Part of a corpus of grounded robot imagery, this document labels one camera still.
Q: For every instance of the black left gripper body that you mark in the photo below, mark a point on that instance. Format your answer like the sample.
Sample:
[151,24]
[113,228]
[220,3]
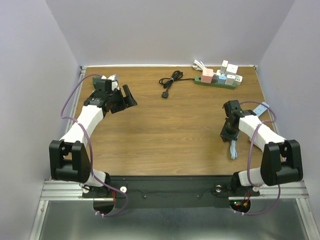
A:
[118,101]

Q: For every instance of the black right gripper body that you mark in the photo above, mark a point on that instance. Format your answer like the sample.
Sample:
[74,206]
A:
[228,132]

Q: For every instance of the light blue power strip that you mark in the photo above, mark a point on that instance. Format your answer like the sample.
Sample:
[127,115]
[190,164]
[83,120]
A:
[249,127]

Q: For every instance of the white square adapter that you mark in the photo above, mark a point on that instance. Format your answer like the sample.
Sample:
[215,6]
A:
[230,79]

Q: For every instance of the dark green power strip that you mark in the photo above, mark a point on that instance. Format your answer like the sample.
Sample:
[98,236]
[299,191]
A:
[197,81]

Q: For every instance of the pink cube adapter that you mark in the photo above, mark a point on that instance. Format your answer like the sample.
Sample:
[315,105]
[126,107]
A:
[207,75]

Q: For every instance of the dark green charger plug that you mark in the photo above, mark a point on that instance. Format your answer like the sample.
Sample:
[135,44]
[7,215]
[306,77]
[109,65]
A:
[95,80]

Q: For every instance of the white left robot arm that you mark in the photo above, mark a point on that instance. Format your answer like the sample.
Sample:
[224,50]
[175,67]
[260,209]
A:
[71,157]

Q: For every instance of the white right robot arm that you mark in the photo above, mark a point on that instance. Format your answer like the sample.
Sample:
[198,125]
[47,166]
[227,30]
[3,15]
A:
[281,158]

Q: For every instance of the white power strip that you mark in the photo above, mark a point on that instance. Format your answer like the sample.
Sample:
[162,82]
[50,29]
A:
[238,79]

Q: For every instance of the light blue small adapter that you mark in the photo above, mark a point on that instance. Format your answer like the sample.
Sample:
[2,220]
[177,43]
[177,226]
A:
[221,79]

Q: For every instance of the dark grey small adapter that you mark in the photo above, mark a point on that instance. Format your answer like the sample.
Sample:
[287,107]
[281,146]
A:
[214,79]

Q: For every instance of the aluminium left side rail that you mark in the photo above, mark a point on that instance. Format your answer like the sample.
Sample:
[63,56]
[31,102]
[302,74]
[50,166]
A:
[67,113]

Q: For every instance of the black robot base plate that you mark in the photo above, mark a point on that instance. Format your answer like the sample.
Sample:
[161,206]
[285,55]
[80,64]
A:
[176,191]

